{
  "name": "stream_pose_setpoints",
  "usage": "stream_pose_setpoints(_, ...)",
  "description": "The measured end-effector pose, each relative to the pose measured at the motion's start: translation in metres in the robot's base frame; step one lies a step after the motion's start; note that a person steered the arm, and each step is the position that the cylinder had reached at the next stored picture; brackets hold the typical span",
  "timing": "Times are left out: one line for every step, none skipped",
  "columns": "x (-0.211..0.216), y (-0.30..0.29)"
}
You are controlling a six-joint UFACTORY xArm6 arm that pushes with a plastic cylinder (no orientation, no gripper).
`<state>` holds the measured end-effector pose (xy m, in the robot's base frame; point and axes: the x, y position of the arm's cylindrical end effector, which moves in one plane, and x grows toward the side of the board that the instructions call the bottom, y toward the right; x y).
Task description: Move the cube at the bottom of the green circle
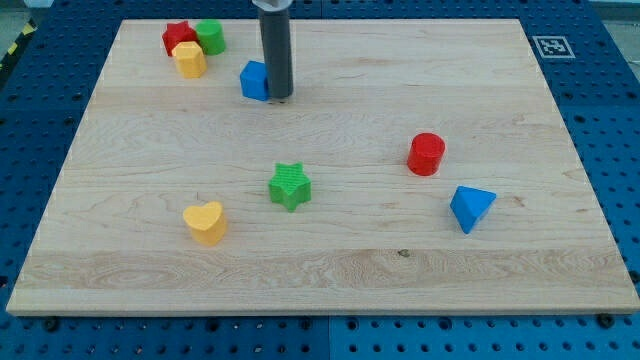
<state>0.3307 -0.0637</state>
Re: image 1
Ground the blue cube block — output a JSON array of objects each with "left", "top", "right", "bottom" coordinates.
[{"left": 240, "top": 61, "right": 270, "bottom": 101}]

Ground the green star block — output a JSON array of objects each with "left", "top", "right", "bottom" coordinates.
[{"left": 268, "top": 162, "right": 311, "bottom": 212}]

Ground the light wooden board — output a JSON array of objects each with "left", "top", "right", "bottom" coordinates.
[{"left": 7, "top": 19, "right": 639, "bottom": 316}]

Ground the red cylinder block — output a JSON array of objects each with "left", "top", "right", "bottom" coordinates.
[{"left": 407, "top": 133, "right": 446, "bottom": 176}]

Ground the yellow heart block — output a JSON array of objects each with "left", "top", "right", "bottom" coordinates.
[{"left": 183, "top": 201, "right": 227, "bottom": 246}]

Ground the blue triangle block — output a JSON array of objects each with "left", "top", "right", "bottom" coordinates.
[{"left": 450, "top": 186, "right": 497, "bottom": 234}]

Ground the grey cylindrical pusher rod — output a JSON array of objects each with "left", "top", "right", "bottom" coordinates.
[{"left": 252, "top": 0, "right": 293, "bottom": 99}]

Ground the yellow hexagon block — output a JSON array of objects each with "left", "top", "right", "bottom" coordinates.
[{"left": 172, "top": 41, "right": 207, "bottom": 78}]

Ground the green cylinder block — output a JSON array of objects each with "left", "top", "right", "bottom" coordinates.
[{"left": 195, "top": 19, "right": 226, "bottom": 56}]

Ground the red star block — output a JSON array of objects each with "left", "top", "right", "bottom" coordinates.
[{"left": 162, "top": 21, "right": 198, "bottom": 57}]

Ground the white fiducial marker tag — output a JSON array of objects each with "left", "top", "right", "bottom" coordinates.
[{"left": 532, "top": 35, "right": 575, "bottom": 59}]

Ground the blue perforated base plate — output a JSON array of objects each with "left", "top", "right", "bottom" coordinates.
[{"left": 1, "top": 0, "right": 639, "bottom": 359}]

